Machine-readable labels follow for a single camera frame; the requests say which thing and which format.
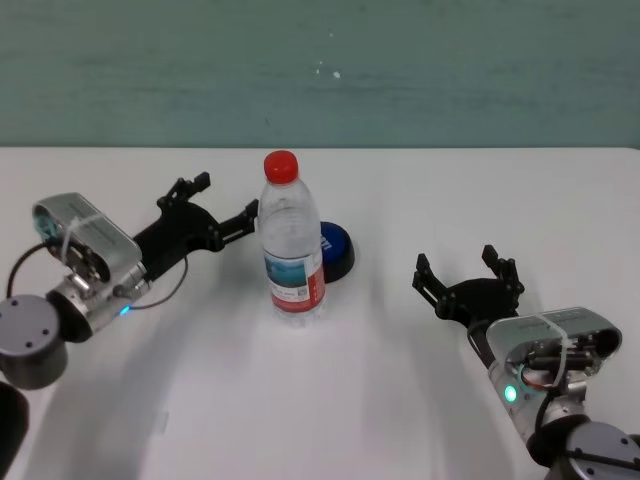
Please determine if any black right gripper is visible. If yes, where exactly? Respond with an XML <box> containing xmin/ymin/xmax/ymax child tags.
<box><xmin>411</xmin><ymin>244</ymin><xmax>526</xmax><ymax>372</ymax></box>

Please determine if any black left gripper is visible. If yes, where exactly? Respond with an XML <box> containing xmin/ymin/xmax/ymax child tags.
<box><xmin>132</xmin><ymin>171</ymin><xmax>261</xmax><ymax>282</ymax></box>

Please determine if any clear water bottle red cap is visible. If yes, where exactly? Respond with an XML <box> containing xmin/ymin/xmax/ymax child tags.
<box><xmin>256</xmin><ymin>149</ymin><xmax>329</xmax><ymax>330</ymax></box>

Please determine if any blue push button black base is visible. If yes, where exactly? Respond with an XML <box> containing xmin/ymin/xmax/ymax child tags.
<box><xmin>317</xmin><ymin>220</ymin><xmax>358</xmax><ymax>286</ymax></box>

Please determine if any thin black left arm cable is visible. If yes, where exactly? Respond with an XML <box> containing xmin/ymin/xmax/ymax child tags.
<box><xmin>6</xmin><ymin>239</ymin><xmax>192</xmax><ymax>314</ymax></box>

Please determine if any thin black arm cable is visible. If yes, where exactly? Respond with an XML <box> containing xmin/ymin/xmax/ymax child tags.
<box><xmin>532</xmin><ymin>387</ymin><xmax>561</xmax><ymax>449</ymax></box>
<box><xmin>6</xmin><ymin>239</ymin><xmax>192</xmax><ymax>314</ymax></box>

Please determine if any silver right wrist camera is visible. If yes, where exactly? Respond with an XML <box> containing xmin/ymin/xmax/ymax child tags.
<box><xmin>486</xmin><ymin>305</ymin><xmax>624</xmax><ymax>382</ymax></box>

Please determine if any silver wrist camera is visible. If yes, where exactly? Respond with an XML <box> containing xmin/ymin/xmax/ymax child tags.
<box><xmin>31</xmin><ymin>191</ymin><xmax>142</xmax><ymax>290</ymax></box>
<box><xmin>486</xmin><ymin>305</ymin><xmax>624</xmax><ymax>382</ymax></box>

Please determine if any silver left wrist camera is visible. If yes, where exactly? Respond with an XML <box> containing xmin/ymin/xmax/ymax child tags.
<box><xmin>31</xmin><ymin>191</ymin><xmax>142</xmax><ymax>290</ymax></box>

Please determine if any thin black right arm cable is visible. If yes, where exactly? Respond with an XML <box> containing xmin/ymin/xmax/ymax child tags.
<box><xmin>532</xmin><ymin>387</ymin><xmax>561</xmax><ymax>449</ymax></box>

